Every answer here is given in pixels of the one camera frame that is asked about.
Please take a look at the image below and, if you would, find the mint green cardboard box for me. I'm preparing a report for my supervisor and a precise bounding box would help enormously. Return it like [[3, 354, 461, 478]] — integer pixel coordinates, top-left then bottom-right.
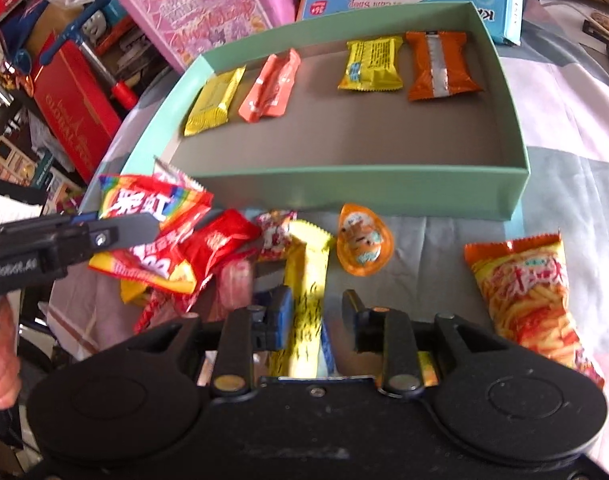
[[79, 0, 531, 241]]

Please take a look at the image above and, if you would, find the brown cardboard box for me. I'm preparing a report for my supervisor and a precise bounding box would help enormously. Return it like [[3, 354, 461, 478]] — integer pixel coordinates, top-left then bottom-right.
[[24, 5, 82, 58]]

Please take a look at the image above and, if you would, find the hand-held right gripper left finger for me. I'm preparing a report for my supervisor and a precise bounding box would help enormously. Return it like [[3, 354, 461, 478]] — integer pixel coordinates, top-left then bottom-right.
[[127, 285, 295, 397]]

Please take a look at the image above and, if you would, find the dark green small box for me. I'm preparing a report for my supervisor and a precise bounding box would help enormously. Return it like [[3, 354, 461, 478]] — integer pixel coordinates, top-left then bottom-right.
[[32, 152, 55, 188]]

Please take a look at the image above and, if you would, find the orange packet with silver stripe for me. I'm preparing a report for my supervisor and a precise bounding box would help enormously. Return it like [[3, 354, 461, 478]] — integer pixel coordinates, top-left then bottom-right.
[[405, 30, 485, 102]]

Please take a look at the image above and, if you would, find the yellow square snack packet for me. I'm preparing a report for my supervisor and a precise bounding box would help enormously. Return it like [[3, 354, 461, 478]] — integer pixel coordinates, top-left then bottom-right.
[[337, 36, 404, 93]]

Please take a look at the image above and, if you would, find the rainbow candy bag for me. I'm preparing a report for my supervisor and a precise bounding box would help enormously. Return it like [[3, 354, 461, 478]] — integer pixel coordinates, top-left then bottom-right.
[[88, 157, 214, 295]]

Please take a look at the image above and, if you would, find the pink candy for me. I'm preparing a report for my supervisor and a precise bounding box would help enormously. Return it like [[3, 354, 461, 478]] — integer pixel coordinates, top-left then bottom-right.
[[217, 260, 255, 321]]

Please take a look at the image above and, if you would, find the red gift box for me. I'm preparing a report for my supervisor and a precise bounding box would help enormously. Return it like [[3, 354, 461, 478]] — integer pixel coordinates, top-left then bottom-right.
[[32, 40, 122, 183]]

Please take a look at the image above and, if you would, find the small yellow wafer packet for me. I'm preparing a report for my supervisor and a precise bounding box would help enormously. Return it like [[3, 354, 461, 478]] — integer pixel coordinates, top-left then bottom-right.
[[183, 65, 246, 137]]

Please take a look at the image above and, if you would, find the yellow green snack packet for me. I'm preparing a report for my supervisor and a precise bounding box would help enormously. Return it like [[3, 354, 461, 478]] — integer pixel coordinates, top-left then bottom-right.
[[120, 280, 152, 306]]

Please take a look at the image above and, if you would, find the long yellow snack bar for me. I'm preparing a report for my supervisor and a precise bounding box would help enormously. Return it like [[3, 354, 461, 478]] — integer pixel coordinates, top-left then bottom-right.
[[269, 220, 335, 378]]

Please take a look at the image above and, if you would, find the orange fries snack bag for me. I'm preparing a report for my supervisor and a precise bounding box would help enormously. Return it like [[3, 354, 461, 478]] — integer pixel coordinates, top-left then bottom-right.
[[463, 232, 605, 391]]

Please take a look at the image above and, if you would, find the blue red metal toy scooter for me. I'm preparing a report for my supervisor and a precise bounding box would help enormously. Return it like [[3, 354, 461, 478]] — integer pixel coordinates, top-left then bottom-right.
[[38, 0, 138, 109]]

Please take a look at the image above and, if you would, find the white paper sheet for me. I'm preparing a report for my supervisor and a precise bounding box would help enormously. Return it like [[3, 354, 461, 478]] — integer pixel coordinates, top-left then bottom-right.
[[0, 189, 48, 228]]

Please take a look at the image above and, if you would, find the pink paper gift bag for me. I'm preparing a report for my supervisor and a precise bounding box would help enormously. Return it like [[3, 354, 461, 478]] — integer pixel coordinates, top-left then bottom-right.
[[104, 0, 298, 73]]

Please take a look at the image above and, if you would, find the salmon pink snack packet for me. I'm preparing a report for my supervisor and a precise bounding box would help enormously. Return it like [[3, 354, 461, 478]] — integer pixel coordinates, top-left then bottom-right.
[[238, 49, 302, 123]]

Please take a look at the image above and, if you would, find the orange jelly cup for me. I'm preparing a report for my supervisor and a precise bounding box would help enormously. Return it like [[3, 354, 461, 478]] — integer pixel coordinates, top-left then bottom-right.
[[337, 203, 394, 277]]

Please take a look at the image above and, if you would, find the person's left hand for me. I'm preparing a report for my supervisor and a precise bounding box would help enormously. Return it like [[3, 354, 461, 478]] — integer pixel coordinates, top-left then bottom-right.
[[0, 296, 23, 410]]

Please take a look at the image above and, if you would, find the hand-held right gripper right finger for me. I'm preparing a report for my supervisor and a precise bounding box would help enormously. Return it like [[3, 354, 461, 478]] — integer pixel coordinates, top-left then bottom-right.
[[341, 290, 506, 394]]

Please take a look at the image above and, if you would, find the small red white candy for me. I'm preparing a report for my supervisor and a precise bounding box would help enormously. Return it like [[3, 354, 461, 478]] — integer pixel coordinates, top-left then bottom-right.
[[256, 210, 298, 261]]

